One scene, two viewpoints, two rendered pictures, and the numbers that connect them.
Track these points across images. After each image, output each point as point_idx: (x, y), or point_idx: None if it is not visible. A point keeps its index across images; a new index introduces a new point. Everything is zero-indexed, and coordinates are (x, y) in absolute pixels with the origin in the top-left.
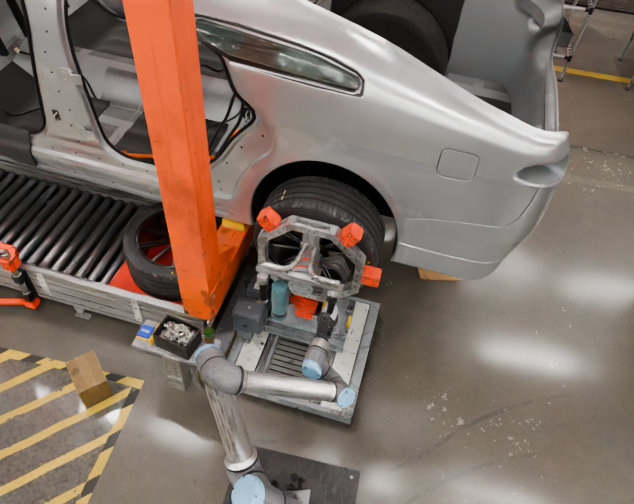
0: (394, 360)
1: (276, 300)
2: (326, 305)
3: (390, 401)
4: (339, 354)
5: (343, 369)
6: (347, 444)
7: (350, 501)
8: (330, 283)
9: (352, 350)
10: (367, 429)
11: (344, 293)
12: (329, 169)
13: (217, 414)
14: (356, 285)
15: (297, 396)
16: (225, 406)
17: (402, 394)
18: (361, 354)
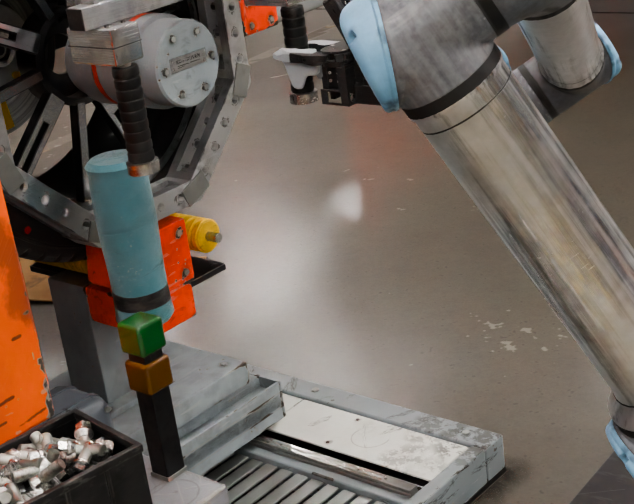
0: (351, 374)
1: (141, 208)
2: (282, 49)
3: (466, 397)
4: (284, 426)
5: (337, 426)
6: (564, 483)
7: None
8: None
9: (287, 404)
10: (532, 444)
11: (227, 112)
12: None
13: (570, 189)
14: (240, 51)
15: (593, 21)
16: (559, 141)
17: (456, 377)
18: (310, 391)
